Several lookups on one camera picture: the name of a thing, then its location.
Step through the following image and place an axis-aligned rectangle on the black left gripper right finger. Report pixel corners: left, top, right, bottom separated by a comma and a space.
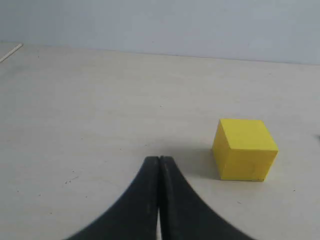
158, 156, 252, 240

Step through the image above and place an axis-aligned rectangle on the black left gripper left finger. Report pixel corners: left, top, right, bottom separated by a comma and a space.
69, 156, 160, 240

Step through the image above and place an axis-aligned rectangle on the yellow cube block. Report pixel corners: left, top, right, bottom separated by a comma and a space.
212, 118, 279, 182

